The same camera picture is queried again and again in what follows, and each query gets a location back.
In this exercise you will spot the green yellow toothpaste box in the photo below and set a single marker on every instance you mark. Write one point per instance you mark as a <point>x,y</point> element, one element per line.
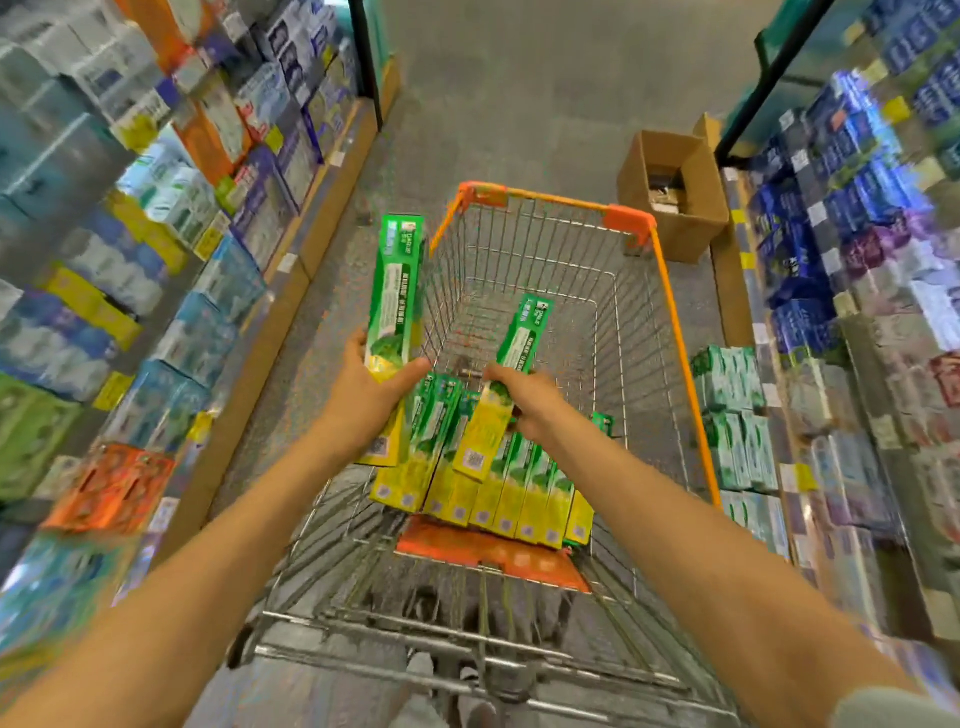
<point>394,300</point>
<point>529,337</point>

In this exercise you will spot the person's right forearm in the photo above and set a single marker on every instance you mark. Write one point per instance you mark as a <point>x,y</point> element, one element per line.
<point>720,577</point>

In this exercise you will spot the person's right thumb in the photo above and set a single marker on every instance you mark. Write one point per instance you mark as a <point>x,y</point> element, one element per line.
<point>501,374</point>

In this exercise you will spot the stack of pale blue boxes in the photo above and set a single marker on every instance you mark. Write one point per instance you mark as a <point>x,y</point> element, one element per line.
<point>199,337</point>

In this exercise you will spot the stack of orange packets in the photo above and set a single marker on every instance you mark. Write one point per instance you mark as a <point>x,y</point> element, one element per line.
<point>112,491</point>

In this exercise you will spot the brown cardboard box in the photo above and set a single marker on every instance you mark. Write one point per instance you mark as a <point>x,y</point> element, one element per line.
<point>694,217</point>

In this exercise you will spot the row of toothpaste cartons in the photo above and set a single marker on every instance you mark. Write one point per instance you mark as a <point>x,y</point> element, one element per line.
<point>510,496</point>

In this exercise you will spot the stack of green white boxes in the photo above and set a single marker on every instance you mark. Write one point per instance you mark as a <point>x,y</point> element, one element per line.
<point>731,420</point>

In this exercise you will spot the stack of dark blue packets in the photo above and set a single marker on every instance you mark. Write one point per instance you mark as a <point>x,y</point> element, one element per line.
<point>840,187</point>

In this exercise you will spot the store shelf unit wooden edge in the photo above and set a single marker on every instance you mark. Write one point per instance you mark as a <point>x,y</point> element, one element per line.
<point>247,375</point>
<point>731,292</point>

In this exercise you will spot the stack of purple white boxes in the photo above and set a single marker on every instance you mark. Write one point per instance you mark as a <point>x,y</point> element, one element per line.
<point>289,150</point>

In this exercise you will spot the grey sleeve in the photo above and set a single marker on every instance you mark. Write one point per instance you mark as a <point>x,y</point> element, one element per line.
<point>892,711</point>

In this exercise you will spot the orange flat packs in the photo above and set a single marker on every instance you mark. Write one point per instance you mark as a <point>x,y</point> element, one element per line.
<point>487,552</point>

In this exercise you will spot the stack of light green packets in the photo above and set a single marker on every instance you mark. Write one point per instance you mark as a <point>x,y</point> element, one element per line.
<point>34,435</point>

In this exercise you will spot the person's left hand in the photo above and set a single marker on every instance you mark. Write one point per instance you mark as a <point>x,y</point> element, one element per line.
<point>356,409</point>

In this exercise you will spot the person's right hand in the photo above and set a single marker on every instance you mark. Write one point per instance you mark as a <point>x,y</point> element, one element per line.
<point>544,412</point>

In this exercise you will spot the person's left forearm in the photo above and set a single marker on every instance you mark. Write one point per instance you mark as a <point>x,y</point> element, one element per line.
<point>187,585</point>

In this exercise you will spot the stack of teal packets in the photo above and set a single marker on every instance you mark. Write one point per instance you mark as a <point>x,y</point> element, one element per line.
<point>52,600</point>

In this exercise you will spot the stack of pale pastel boxes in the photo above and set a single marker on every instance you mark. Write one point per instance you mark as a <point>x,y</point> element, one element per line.
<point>900,420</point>

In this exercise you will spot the person's left thumb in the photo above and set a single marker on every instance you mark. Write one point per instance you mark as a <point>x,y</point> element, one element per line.
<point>409,373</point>

